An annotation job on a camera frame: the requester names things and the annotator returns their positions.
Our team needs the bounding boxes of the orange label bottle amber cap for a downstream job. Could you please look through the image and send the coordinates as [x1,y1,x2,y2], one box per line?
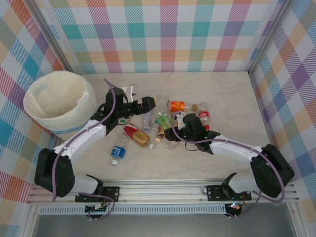
[166,98,198,112]

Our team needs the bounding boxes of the copper label plastic bottle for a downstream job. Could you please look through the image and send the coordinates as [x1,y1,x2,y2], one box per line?
[155,124,171,143]

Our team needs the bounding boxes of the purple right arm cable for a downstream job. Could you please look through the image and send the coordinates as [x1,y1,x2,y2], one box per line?
[171,112,288,219]

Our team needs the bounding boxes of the circuit board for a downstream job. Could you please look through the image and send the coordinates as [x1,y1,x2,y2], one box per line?
[85,203,107,213]
[226,202,242,213]

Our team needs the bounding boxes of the white bin with blue stripe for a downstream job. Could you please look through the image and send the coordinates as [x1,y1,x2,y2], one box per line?
[23,70,97,135]

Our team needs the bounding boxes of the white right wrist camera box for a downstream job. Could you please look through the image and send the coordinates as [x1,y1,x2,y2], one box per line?
[176,112,186,130]

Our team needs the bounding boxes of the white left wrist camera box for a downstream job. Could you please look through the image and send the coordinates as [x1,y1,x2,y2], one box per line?
[121,84,138,102]

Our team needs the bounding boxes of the grey metal shelf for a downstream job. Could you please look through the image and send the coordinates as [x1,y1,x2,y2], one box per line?
[32,213,297,237]

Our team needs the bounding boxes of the red white label amber bottle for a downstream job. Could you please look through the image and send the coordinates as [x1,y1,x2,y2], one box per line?
[122,122,156,151]

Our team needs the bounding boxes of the right circuit board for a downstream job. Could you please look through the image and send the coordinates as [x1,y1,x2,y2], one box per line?
[226,202,242,213]

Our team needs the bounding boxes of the green label plastic bottle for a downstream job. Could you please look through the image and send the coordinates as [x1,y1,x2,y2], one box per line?
[158,111,173,129]

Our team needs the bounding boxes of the blue label plastic bottle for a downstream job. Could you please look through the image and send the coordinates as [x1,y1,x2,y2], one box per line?
[110,142,128,166]

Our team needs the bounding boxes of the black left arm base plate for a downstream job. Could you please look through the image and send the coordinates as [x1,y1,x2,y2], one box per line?
[75,186,120,203]

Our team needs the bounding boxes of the purple tinted plastic bottle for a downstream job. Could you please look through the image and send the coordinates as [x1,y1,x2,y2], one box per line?
[142,112,154,131]

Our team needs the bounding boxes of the aluminium frame post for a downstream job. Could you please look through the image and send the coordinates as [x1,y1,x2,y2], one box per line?
[29,0,83,79]

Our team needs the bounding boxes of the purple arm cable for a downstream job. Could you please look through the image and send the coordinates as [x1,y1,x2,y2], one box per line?
[171,112,288,219]
[51,78,117,222]

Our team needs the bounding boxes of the red label bottle red cap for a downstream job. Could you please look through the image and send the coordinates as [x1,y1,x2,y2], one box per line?
[197,102,211,130]

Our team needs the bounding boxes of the slotted grey cable duct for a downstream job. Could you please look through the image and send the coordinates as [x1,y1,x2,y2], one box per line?
[39,206,227,215]

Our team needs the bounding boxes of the aluminium mounting rail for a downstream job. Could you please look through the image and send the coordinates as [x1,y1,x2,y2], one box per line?
[27,179,299,205]

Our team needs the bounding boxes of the left circuit board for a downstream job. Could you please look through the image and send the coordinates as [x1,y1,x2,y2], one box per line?
[85,203,107,213]

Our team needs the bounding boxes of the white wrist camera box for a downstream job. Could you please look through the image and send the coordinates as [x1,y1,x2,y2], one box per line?
[176,112,186,130]
[121,84,138,102]

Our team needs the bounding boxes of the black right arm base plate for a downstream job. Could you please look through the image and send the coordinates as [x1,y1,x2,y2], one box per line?
[206,185,252,202]

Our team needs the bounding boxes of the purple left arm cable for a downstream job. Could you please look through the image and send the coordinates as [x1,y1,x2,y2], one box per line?
[51,78,117,222]

